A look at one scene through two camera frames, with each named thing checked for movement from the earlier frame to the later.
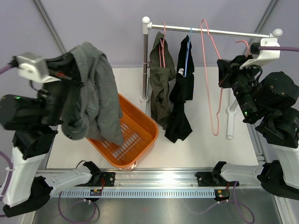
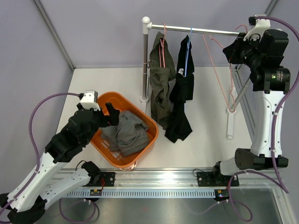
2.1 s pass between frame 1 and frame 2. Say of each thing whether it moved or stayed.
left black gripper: moved
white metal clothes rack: stayed
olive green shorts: stayed
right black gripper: moved
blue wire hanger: stayed
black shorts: stayed
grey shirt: moved
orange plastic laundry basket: stayed
